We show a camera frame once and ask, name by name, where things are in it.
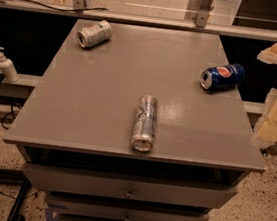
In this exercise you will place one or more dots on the blue pepsi can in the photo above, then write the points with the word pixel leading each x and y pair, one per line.
pixel 222 77

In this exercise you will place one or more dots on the tall silver can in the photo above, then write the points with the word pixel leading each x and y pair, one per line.
pixel 145 123

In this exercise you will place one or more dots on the green white can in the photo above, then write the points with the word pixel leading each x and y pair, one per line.
pixel 95 34

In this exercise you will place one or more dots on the top grey drawer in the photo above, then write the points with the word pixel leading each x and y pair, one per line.
pixel 114 185

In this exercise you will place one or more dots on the middle grey drawer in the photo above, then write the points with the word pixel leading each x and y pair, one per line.
pixel 122 212

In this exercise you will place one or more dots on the grey drawer cabinet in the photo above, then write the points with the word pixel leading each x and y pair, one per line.
pixel 125 132

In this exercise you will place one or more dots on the white pump bottle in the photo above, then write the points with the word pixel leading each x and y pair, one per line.
pixel 7 68

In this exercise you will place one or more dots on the grey metal shelf rail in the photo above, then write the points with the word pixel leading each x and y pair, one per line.
pixel 235 31

